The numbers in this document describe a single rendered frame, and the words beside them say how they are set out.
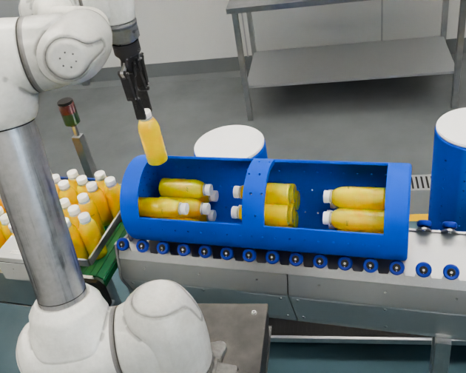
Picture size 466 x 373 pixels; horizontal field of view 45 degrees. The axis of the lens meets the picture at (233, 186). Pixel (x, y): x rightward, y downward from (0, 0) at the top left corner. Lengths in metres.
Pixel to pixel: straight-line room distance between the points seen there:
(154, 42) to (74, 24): 4.27
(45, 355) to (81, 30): 0.64
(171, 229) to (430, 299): 0.80
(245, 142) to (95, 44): 1.28
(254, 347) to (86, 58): 0.78
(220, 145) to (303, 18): 2.90
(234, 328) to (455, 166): 1.10
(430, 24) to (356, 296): 3.56
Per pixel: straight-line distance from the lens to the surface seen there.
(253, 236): 1.69
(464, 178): 2.20
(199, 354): 1.24
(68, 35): 0.97
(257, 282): 1.85
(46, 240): 1.13
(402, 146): 3.99
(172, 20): 5.14
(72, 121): 2.34
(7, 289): 2.25
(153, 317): 1.16
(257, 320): 1.45
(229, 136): 2.26
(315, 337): 2.61
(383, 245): 1.63
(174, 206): 1.81
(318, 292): 1.82
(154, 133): 1.73
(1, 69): 1.02
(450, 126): 2.23
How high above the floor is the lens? 2.20
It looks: 36 degrees down
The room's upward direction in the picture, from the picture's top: 11 degrees counter-clockwise
